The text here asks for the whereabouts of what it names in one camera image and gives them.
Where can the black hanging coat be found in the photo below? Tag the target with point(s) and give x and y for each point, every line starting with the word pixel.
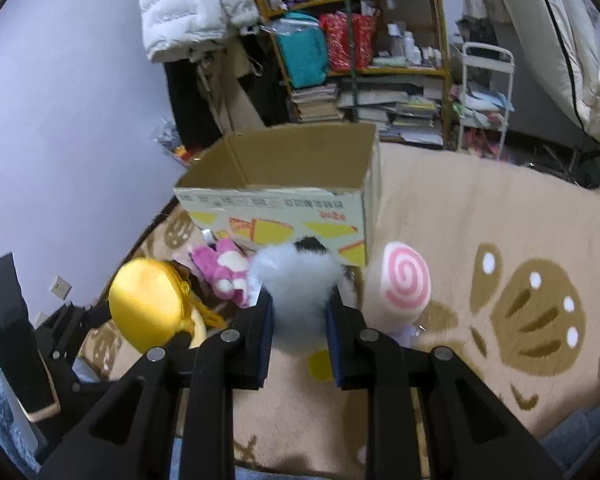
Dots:
pixel 190 95

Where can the pink plush paw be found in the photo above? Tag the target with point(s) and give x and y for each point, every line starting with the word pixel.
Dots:
pixel 220 265

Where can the group of white bottles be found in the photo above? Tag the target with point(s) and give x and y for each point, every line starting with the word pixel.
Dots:
pixel 410 45

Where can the beige cloth bag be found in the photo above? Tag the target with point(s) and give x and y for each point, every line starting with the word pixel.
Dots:
pixel 230 90

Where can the clear bag of colourful bits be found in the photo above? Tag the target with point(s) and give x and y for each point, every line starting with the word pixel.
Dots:
pixel 172 142

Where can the blue fuzzy cloth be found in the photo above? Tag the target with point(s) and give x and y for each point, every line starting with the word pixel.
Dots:
pixel 0 410

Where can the red patterned bag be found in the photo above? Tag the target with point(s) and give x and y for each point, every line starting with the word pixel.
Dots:
pixel 345 42

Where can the cardboard box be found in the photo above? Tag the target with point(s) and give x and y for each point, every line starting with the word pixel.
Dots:
pixel 280 160

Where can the white puffer jacket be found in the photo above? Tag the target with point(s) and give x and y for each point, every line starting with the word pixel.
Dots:
pixel 190 5

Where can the stack of books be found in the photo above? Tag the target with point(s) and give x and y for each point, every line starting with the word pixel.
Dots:
pixel 405 110

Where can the white trolley cart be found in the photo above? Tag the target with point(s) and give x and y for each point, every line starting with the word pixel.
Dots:
pixel 482 105

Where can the wall socket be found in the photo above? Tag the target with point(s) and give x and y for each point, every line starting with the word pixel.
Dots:
pixel 61 288

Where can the pink swirl plush roll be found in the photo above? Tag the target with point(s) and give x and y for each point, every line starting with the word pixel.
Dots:
pixel 405 275

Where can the person's jeans leg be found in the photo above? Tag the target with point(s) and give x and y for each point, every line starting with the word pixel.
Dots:
pixel 580 440

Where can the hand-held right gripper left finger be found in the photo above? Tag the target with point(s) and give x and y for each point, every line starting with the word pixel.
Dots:
pixel 265 342

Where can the green pole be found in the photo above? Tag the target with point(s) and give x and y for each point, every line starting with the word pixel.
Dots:
pixel 351 35

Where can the yellow plush doll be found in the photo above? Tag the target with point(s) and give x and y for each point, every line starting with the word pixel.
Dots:
pixel 145 300

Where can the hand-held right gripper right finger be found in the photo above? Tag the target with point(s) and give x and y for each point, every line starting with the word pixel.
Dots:
pixel 332 347

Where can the white fluffy plush toy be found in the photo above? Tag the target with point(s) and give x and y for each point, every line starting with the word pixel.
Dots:
pixel 300 300

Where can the beige printed blanket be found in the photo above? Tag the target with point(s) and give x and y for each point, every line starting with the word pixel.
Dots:
pixel 480 200

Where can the teal bag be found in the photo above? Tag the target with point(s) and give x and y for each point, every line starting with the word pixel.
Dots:
pixel 302 55

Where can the cream padded cushion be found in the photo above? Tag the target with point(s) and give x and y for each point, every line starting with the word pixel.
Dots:
pixel 570 20

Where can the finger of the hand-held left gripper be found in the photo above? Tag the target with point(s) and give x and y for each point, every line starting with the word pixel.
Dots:
pixel 85 385
pixel 75 320

